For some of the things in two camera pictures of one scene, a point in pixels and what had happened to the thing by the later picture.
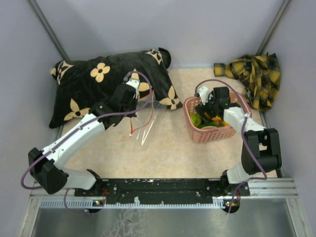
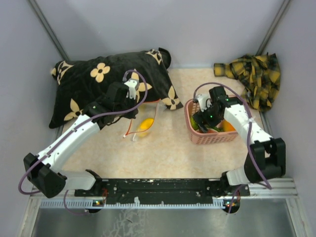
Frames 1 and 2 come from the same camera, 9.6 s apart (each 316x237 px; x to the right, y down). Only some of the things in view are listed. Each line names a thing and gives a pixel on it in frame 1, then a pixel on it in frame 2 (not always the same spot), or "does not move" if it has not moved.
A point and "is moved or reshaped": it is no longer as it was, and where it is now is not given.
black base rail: [165, 191] does not move
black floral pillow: [83, 84] does not move
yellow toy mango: [217, 118] is moved or reshaped
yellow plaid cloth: [259, 75] does not move
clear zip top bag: [149, 111] is moved or reshaped
